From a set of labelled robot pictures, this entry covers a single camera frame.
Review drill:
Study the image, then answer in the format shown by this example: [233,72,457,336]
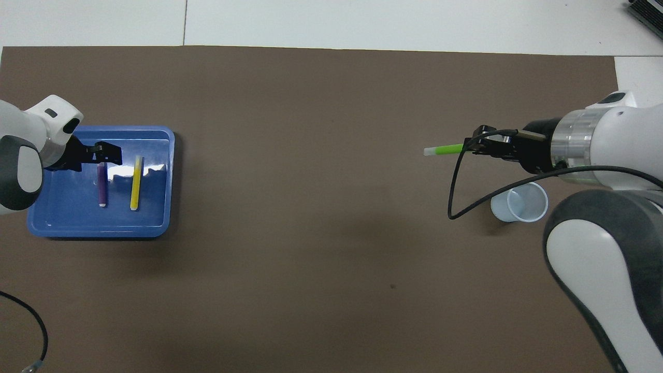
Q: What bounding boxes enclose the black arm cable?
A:
[448,130,663,221]
[0,291,49,373]

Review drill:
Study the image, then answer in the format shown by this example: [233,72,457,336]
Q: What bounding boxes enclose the purple pen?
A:
[97,162,109,208]

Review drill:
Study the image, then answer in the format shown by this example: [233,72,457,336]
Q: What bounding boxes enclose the yellow pen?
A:
[129,155,143,211]

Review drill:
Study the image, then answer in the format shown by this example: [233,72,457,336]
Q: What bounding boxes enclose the brown table mat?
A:
[0,46,652,373]

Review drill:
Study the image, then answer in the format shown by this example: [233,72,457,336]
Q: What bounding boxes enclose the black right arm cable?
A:
[448,130,663,221]

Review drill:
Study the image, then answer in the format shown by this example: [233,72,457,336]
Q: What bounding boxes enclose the grey ribbed device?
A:
[627,0,663,31]

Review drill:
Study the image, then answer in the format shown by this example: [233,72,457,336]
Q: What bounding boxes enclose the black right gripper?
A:
[465,118,560,174]

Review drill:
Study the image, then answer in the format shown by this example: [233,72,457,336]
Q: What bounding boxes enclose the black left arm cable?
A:
[0,291,49,373]

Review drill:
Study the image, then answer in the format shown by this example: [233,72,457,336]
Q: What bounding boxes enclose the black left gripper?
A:
[52,134,123,173]

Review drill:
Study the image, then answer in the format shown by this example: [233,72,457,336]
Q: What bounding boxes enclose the green pen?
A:
[424,144,467,157]

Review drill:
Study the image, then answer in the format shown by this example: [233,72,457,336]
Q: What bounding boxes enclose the blue plastic tray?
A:
[27,125,176,239]

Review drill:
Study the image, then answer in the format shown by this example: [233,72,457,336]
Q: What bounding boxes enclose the translucent plastic cup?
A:
[491,181,549,223]

